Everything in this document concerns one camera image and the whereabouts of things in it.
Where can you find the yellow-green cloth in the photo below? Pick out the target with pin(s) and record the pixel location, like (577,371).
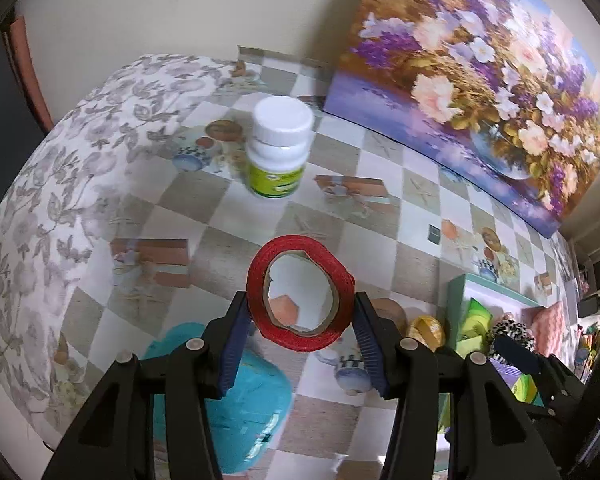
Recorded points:
(527,390)

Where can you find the red tape roll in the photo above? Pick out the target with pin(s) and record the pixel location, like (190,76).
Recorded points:
(300,337)

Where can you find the purple packet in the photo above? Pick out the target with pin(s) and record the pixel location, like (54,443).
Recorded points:
(509,375)

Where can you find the red-brown board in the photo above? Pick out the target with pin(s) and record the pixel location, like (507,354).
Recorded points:
(27,75)

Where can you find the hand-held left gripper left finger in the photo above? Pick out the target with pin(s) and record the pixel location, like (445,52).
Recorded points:
(232,350)

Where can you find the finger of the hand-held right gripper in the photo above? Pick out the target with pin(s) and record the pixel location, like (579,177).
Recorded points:
(517,355)

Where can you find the teal fabric box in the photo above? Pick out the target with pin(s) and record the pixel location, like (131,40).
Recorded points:
(250,410)

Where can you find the white pill bottle green label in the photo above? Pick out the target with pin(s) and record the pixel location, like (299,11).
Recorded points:
(280,150)

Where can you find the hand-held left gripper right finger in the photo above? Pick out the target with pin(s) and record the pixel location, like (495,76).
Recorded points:
(370,355)

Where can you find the white box tray teal rim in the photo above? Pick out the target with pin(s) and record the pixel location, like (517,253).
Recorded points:
(460,287)

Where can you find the green tissue pack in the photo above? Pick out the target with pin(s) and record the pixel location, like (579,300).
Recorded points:
(475,325)

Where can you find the flower painting canvas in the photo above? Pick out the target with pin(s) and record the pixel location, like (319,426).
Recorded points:
(480,85)

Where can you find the pink white zigzag cloth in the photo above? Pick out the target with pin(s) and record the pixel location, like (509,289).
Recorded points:
(547,325)

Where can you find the black white spotted cloth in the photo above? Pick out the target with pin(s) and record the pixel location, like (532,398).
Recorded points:
(512,330)

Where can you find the grey floral tablecloth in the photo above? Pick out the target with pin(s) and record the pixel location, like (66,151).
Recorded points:
(55,200)

